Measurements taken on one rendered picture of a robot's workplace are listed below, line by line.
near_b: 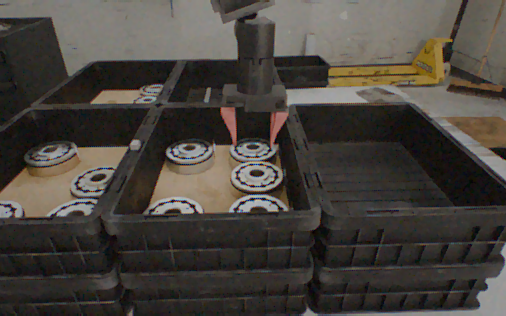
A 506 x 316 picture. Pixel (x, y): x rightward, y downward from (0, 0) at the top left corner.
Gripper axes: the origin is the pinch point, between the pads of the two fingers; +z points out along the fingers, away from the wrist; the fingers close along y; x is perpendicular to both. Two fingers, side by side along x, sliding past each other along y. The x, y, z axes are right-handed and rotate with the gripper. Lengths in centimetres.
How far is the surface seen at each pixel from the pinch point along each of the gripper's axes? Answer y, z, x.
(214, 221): 5.6, 3.5, 18.0
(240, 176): 2.2, 8.6, -2.3
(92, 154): 36.7, 11.8, -17.3
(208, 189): 8.5, 12.0, -2.8
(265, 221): -1.2, 3.6, 17.9
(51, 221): 26.9, 3.7, 17.7
